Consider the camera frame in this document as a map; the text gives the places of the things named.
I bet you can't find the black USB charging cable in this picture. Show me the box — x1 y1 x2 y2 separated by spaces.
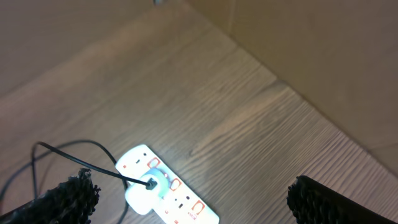
0 139 158 224

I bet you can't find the white power strip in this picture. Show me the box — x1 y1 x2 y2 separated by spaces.
115 144 220 224

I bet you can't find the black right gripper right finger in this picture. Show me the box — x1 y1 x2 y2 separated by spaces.
287 175 397 224

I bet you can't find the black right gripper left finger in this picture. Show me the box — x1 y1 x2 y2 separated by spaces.
1 168 101 224

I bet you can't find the white charger plug adapter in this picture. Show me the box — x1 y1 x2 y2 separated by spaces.
125 168 170 215

